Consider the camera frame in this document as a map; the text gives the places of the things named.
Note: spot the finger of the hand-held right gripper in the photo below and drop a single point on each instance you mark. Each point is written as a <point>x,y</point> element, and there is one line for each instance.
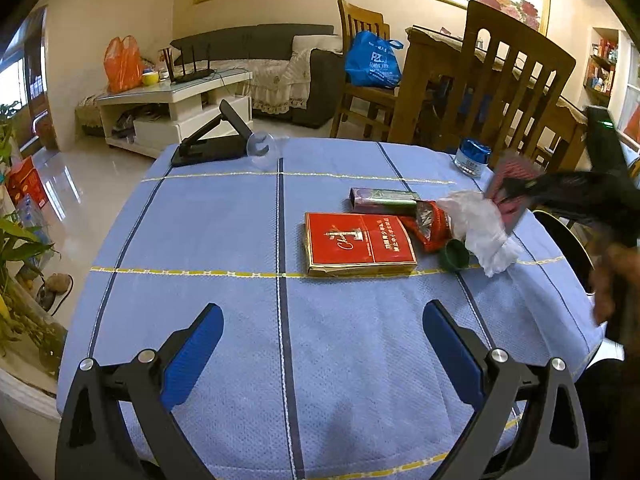
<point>522,186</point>

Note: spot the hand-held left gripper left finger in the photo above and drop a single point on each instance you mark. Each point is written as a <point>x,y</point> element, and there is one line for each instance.
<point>195,355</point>

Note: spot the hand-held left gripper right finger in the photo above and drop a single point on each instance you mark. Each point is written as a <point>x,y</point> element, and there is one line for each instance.
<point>450,350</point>

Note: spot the red patterned packet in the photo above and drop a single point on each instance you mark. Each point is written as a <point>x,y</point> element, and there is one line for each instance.
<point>510,215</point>

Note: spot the white plastic bag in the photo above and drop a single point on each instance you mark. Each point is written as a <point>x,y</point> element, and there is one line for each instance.
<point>475,225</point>

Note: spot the green bottle cap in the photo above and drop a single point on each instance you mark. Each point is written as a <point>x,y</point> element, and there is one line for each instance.
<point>452,257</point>

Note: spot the red foil snack wrapper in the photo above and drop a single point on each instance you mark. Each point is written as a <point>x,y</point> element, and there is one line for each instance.
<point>435,237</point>

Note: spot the purple green packet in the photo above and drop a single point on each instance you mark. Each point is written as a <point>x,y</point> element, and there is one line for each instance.
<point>380,200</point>

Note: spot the red cigarette carton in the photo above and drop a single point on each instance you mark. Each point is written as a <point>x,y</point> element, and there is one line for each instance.
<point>350,240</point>

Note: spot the clear plastic cup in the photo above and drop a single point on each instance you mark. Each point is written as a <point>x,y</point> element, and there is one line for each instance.
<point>260,147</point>

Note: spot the person's right hand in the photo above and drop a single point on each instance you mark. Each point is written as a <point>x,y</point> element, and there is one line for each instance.
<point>607,280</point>

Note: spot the blue lidded glass jar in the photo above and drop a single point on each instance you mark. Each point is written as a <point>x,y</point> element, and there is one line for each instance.
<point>472,152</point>

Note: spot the blue striped tablecloth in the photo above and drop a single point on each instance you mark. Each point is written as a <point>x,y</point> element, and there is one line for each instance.
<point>250,230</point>

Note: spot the wooden chair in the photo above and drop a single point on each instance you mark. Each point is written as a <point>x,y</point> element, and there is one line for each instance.
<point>515,45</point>
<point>360,17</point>

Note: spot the wooden dining table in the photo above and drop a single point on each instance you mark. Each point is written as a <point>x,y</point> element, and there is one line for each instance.
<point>420,60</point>

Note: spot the blue shopping bag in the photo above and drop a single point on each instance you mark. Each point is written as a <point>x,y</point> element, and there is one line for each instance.
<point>370,62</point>

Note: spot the black phone stand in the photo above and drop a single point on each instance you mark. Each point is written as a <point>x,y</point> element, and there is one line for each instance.
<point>200,152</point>

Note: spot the pack of water bottles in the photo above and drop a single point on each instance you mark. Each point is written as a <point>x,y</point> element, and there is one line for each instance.
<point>35,220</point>

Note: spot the lucky bamboo plant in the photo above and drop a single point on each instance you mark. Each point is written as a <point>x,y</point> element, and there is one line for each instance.
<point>20,240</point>

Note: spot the red gift box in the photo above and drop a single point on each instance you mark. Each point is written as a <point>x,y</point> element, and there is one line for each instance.
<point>25,180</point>

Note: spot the white coffee table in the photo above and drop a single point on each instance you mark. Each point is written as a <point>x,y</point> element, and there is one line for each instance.
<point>165,97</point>

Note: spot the beige lace sofa cover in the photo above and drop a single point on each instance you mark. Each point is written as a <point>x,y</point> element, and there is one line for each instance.
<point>280,80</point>

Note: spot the black wifi router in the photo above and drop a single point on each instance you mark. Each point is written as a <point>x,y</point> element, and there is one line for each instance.
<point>192,75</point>

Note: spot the yellow cup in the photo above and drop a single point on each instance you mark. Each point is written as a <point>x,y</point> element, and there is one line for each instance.
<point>150,78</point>

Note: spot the green pothos plant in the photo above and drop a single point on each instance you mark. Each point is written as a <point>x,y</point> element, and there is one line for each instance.
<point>7,130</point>

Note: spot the orange plastic bag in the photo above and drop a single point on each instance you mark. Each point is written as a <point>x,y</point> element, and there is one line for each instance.
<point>122,65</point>

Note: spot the dark grey sofa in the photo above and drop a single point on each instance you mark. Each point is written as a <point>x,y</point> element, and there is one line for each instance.
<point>260,40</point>

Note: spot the wall shelf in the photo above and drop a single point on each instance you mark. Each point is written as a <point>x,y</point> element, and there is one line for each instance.
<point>600,70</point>

